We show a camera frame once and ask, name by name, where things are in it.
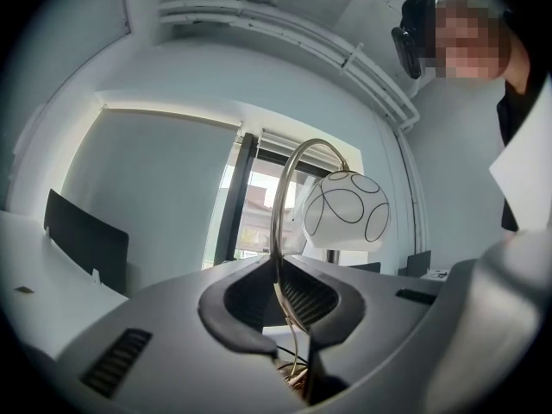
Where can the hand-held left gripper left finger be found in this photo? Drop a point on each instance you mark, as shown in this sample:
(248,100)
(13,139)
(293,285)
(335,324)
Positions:
(215,313)

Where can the white ceiling pipes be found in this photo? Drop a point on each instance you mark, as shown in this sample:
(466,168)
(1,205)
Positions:
(302,33)

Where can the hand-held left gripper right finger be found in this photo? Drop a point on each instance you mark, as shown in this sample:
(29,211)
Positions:
(349,313)

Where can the small white roller blind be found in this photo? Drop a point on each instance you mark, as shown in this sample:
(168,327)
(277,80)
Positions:
(284,142)

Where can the large white roller blind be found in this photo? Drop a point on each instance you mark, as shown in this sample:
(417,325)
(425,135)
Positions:
(151,188)

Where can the small brown scrap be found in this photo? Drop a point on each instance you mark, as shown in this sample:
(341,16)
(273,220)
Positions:
(24,290)

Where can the person's head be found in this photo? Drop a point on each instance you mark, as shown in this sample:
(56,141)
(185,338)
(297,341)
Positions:
(466,33)

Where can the black head-worn camera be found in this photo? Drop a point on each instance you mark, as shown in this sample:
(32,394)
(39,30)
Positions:
(407,48)

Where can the person's white coat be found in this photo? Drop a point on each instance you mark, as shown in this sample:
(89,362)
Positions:
(528,175)

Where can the person's black shirt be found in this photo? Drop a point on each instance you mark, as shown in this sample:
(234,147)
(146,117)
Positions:
(513,114)

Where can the black desk divider panel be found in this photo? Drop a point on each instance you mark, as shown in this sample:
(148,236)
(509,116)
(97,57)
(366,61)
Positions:
(86,240)

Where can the black window frame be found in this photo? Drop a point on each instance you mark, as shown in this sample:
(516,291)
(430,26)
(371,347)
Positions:
(242,196)

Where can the white table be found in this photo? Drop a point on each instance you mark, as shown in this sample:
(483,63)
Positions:
(47,274)

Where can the small black divider panel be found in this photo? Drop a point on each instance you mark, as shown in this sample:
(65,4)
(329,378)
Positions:
(419,263)

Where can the brass lamp with white shade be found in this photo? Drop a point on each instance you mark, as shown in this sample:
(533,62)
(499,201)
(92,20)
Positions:
(345,214)

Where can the white wall pipes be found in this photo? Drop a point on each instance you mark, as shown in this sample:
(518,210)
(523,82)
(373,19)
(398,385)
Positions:
(416,196)

